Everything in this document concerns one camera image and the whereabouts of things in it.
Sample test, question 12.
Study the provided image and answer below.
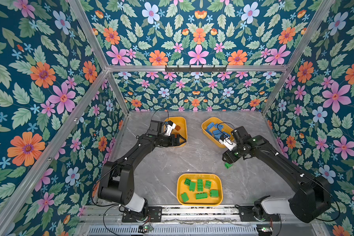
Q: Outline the black hook rail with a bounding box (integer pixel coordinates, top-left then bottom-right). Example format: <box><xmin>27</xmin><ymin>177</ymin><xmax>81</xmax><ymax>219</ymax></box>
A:
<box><xmin>165</xmin><ymin>65</ymin><xmax>227</xmax><ymax>73</ymax></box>

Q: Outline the green long brick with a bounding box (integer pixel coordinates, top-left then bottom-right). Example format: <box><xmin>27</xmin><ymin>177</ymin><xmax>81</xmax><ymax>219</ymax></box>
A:
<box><xmin>195</xmin><ymin>193</ymin><xmax>208</xmax><ymax>200</ymax></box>
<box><xmin>197</xmin><ymin>179</ymin><xmax>204</xmax><ymax>192</ymax></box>

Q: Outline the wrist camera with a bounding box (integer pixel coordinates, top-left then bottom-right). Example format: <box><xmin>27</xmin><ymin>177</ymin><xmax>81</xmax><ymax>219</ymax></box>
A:
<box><xmin>219</xmin><ymin>134</ymin><xmax>237</xmax><ymax>151</ymax></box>
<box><xmin>165</xmin><ymin>121</ymin><xmax>177</xmax><ymax>136</ymax></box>

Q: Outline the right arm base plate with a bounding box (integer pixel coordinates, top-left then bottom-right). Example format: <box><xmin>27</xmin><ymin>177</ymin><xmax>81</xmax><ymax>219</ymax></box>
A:
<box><xmin>235</xmin><ymin>205</ymin><xmax>281</xmax><ymax>222</ymax></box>

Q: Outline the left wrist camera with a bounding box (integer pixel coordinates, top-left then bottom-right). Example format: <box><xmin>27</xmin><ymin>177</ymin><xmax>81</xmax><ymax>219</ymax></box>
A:
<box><xmin>165</xmin><ymin>121</ymin><xmax>177</xmax><ymax>136</ymax></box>

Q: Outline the green cube brick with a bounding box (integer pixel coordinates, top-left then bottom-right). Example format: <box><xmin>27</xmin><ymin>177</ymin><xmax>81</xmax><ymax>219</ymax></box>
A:
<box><xmin>210</xmin><ymin>190</ymin><xmax>219</xmax><ymax>198</ymax></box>
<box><xmin>225</xmin><ymin>163</ymin><xmax>233</xmax><ymax>169</ymax></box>

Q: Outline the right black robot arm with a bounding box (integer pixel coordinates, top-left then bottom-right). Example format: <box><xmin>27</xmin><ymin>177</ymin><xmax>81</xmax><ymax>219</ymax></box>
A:
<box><xmin>219</xmin><ymin>126</ymin><xmax>332</xmax><ymax>223</ymax></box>

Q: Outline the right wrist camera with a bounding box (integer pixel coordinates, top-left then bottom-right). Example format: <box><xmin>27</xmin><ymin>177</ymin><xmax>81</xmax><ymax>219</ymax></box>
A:
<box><xmin>219</xmin><ymin>134</ymin><xmax>237</xmax><ymax>151</ymax></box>

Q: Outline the green small brick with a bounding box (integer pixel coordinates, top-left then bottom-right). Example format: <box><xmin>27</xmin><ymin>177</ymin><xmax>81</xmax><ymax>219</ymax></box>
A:
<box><xmin>181</xmin><ymin>193</ymin><xmax>189</xmax><ymax>203</ymax></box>
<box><xmin>184</xmin><ymin>179</ymin><xmax>191</xmax><ymax>186</ymax></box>

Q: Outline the yellow bin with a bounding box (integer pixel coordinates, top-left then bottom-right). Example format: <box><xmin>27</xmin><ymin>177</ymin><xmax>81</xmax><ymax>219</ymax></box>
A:
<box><xmin>165</xmin><ymin>117</ymin><xmax>188</xmax><ymax>148</ymax></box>
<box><xmin>201</xmin><ymin>117</ymin><xmax>235</xmax><ymax>148</ymax></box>
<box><xmin>176</xmin><ymin>173</ymin><xmax>223</xmax><ymax>207</ymax></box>

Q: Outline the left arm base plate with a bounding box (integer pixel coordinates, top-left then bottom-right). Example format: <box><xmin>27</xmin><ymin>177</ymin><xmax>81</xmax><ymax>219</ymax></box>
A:
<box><xmin>122</xmin><ymin>206</ymin><xmax>163</xmax><ymax>223</ymax></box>

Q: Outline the yellow bin back left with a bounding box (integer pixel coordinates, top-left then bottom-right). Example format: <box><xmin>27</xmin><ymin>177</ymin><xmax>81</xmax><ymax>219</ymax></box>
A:
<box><xmin>165</xmin><ymin>117</ymin><xmax>188</xmax><ymax>148</ymax></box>

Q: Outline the yellow bin front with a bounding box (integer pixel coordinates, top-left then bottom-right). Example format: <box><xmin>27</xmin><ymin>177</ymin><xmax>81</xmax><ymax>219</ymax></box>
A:
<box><xmin>176</xmin><ymin>173</ymin><xmax>223</xmax><ymax>207</ymax></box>

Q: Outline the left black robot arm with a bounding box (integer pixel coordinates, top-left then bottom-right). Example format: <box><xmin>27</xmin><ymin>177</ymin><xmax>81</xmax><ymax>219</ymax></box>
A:
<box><xmin>97</xmin><ymin>133</ymin><xmax>187</xmax><ymax>213</ymax></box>

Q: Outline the yellow bin back right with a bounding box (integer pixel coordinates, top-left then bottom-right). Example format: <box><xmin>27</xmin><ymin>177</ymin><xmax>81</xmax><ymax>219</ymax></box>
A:
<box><xmin>201</xmin><ymin>117</ymin><xmax>235</xmax><ymax>148</ymax></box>

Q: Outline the blue long brick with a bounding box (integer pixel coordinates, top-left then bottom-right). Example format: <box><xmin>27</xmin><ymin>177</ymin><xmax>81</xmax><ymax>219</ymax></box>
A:
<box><xmin>213</xmin><ymin>130</ymin><xmax>222</xmax><ymax>136</ymax></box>
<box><xmin>216</xmin><ymin>124</ymin><xmax>224</xmax><ymax>130</ymax></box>
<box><xmin>206</xmin><ymin>122</ymin><xmax>214</xmax><ymax>130</ymax></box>

